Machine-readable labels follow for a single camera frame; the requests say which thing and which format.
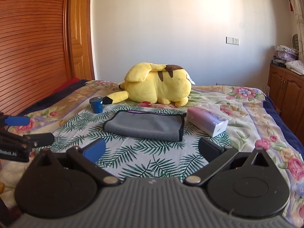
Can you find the wooden louvered wardrobe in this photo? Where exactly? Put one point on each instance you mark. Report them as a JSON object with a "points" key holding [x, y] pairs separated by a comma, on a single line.
{"points": [[35, 56]]}

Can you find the purple tissue pack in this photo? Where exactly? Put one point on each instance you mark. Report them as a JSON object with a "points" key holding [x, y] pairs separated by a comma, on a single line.
{"points": [[208, 120]]}

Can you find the small blue jar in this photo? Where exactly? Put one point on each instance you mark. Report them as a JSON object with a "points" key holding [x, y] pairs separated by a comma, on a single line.
{"points": [[96, 104]]}

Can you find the palm leaf patterned cloth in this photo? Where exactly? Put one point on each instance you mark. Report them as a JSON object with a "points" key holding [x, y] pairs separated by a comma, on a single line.
{"points": [[132, 157]]}

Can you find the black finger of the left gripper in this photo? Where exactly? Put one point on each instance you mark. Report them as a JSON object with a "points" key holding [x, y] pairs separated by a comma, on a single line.
{"points": [[32, 140]]}

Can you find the floral curtain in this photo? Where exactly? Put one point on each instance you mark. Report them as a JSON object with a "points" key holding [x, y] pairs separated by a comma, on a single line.
{"points": [[298, 11]]}

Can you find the purple and grey towel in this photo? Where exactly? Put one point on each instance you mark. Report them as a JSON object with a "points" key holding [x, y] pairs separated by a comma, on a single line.
{"points": [[147, 125]]}

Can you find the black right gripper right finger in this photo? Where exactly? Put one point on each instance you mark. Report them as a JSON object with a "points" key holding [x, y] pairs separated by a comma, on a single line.
{"points": [[218, 159]]}

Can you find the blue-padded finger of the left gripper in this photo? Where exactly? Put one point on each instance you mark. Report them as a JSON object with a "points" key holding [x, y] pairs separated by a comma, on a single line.
{"points": [[6, 120]]}

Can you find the wooden door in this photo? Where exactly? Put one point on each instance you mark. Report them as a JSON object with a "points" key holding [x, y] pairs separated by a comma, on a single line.
{"points": [[80, 39]]}

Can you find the brown wooden cabinet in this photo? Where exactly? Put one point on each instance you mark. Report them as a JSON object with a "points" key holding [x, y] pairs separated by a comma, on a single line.
{"points": [[286, 92]]}

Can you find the stack of folded linens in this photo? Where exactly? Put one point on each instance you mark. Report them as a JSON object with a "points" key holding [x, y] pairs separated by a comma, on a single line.
{"points": [[287, 58]]}

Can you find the white wall switch socket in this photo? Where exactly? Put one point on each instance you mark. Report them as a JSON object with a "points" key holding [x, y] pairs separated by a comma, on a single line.
{"points": [[232, 40]]}

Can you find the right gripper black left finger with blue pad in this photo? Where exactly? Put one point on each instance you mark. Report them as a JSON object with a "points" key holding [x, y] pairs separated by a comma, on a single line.
{"points": [[87, 157]]}

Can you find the yellow Pikachu plush toy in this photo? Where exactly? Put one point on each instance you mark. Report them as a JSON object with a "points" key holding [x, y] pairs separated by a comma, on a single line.
{"points": [[154, 83]]}

